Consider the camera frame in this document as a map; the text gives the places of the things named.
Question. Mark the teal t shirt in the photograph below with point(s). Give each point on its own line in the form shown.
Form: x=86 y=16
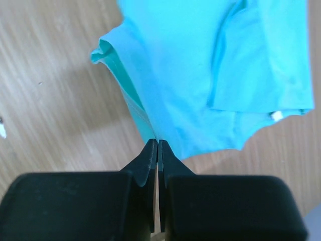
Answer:
x=206 y=75

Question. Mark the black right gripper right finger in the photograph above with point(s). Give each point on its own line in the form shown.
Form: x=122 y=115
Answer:
x=224 y=207

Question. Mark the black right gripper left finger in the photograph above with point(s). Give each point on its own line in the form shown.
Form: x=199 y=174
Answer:
x=108 y=205

